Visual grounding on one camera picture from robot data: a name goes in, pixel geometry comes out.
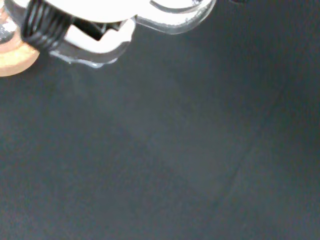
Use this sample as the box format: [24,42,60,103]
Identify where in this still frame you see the cork ring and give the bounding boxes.
[0,4,41,78]

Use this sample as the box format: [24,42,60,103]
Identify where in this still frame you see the black cloth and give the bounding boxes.
[0,0,320,240]

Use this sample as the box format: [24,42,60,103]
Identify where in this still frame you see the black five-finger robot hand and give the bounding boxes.
[20,0,151,55]

